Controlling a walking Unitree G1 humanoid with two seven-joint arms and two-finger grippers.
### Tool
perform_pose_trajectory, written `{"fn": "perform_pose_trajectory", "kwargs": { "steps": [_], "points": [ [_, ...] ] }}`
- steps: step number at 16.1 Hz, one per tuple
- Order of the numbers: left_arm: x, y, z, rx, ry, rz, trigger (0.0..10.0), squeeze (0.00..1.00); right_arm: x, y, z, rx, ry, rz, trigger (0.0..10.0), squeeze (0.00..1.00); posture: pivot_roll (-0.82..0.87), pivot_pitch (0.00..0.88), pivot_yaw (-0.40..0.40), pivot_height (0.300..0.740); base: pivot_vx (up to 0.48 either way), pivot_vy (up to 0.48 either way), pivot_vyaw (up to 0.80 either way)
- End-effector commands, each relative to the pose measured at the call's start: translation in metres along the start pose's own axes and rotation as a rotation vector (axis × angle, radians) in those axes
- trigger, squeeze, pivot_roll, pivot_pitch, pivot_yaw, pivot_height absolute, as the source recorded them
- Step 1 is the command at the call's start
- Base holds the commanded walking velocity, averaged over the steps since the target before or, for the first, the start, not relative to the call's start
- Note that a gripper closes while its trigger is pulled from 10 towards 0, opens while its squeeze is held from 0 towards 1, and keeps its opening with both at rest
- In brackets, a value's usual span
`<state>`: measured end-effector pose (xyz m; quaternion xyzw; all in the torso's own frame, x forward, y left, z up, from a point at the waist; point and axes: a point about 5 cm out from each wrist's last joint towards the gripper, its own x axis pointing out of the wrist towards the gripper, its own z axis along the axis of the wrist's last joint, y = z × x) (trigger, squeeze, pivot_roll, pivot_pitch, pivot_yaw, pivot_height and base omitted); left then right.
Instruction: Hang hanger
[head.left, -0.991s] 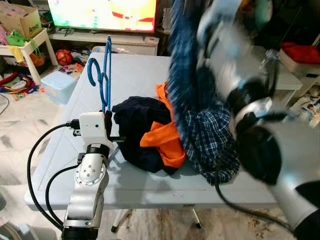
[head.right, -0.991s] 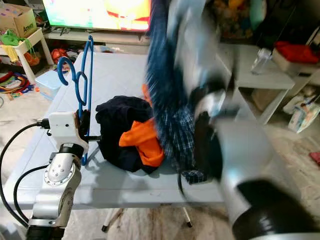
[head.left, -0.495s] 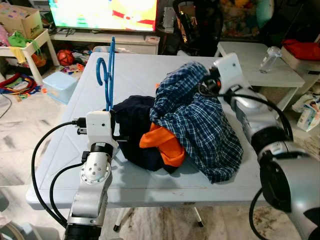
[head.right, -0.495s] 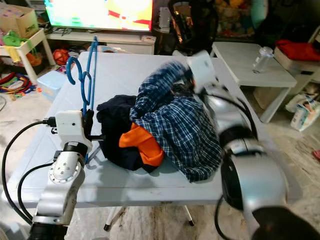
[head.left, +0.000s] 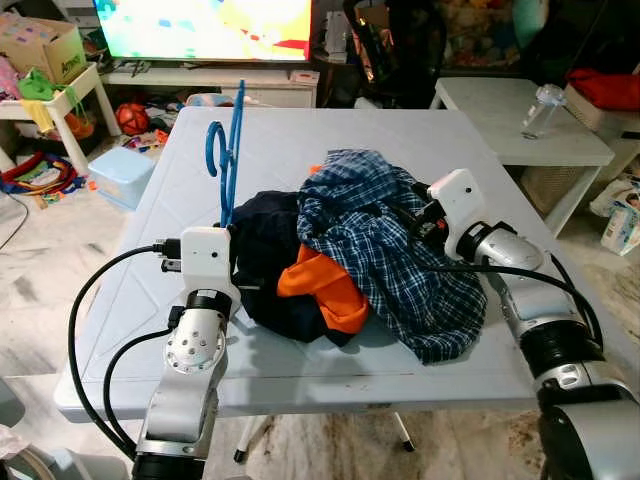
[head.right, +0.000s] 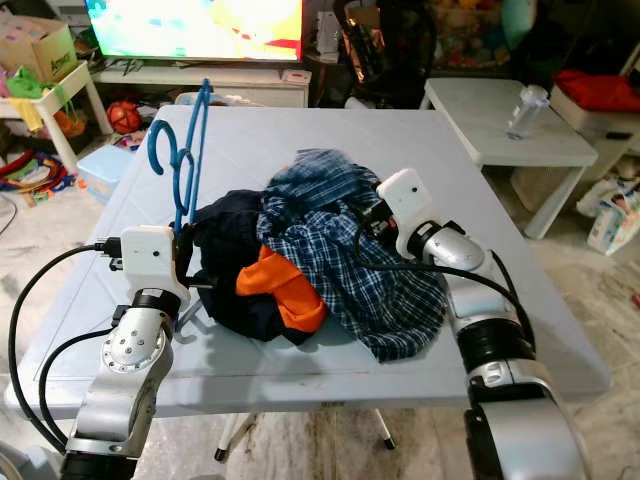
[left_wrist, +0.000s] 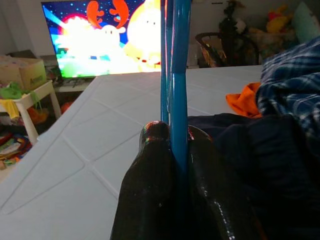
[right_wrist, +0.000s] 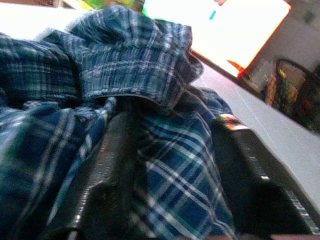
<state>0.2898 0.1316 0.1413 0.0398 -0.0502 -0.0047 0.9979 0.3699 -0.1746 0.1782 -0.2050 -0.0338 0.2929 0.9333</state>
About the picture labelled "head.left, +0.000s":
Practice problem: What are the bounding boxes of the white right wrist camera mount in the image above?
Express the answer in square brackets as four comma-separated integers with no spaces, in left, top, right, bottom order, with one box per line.
[428,168,491,261]

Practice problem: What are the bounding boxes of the colourful toy rings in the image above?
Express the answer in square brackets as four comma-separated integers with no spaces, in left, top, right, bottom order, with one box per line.
[0,152,86,208]

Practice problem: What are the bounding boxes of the small white table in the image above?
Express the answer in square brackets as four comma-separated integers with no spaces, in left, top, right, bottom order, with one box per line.
[432,77,616,238]

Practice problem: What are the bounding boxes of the television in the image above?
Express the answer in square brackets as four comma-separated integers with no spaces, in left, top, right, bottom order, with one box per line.
[93,0,314,63]

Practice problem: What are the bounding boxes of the orange ball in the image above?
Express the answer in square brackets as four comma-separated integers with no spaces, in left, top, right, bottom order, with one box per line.
[115,102,151,136]

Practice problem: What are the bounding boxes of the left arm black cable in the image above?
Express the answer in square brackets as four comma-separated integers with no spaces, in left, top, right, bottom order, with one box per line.
[68,240,186,459]

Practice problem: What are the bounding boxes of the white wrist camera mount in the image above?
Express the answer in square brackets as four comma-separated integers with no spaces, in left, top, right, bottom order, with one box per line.
[178,227,241,306]
[428,168,491,261]

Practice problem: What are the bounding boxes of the white television console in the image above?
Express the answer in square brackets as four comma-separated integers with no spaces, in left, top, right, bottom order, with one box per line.
[100,62,321,109]

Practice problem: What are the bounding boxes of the yellow cloth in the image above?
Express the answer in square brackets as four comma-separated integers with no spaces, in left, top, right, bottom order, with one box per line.
[22,98,56,136]

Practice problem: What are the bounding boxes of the blue plastic hanger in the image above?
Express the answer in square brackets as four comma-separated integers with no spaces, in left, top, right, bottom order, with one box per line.
[205,80,248,231]

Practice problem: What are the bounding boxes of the blue plaid shirt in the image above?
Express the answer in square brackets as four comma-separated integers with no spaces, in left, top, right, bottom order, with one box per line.
[297,150,489,366]

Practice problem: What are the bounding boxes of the orange garment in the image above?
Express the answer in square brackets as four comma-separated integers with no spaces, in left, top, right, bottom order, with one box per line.
[277,245,371,336]

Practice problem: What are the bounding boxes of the light blue plastic container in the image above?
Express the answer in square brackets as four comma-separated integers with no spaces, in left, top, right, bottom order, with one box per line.
[88,147,156,211]

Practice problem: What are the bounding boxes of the large light blue table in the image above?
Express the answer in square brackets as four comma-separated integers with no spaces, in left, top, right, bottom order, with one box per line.
[55,105,640,463]

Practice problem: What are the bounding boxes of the green toy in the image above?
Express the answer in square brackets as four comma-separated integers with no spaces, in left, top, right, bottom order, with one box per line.
[18,67,56,101]

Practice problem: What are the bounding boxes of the wicker basket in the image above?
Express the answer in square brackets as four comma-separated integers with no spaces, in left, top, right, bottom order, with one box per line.
[520,165,583,216]

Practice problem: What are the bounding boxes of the red cushion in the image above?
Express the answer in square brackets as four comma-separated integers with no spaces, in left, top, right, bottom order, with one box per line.
[567,68,640,113]

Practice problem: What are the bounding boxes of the white toy shelf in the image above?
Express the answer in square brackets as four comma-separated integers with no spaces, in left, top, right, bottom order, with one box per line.
[0,65,109,176]

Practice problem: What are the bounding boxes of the black chair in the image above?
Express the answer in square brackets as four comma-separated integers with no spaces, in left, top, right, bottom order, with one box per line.
[345,0,448,109]

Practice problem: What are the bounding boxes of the clear plastic bottle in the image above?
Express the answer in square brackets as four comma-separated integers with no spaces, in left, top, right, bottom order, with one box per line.
[520,84,569,141]

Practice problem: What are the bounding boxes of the navy garment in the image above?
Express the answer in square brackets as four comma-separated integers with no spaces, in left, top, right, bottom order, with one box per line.
[232,190,371,346]

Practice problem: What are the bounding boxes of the printed tissue pack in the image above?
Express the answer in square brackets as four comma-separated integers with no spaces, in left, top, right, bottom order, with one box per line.
[600,190,640,256]

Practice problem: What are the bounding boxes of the cardboard box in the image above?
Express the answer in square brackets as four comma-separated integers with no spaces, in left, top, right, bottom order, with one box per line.
[0,15,89,86]

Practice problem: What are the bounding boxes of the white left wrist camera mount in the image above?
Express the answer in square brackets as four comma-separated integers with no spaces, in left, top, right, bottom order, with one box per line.
[178,227,241,306]

